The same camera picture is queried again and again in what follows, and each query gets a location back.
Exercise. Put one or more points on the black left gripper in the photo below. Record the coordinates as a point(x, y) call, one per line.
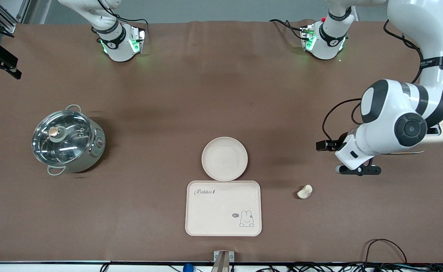
point(337, 144)

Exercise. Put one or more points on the white steamed bun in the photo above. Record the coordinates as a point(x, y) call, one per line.
point(304, 192)

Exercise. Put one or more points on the cream round plate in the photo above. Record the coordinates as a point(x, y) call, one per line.
point(224, 158)

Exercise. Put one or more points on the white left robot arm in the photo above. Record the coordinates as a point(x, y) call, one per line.
point(391, 113)

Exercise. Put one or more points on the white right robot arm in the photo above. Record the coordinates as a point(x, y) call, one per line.
point(119, 49)

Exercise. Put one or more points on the glass pot lid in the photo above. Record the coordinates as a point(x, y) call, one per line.
point(60, 138)

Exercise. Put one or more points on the grey-green electric cooking pot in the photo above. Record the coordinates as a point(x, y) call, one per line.
point(93, 151)

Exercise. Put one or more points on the cream rabbit print tray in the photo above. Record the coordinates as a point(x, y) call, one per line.
point(221, 211)

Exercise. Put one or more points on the brown table cover mat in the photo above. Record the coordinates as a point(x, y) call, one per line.
point(221, 94)

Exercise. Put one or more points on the blue round cap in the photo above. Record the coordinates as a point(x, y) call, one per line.
point(187, 268)

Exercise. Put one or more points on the aluminium frame profile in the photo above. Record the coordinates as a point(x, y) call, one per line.
point(2, 17)

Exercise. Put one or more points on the metal table edge bracket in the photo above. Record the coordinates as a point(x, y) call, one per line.
point(223, 260)

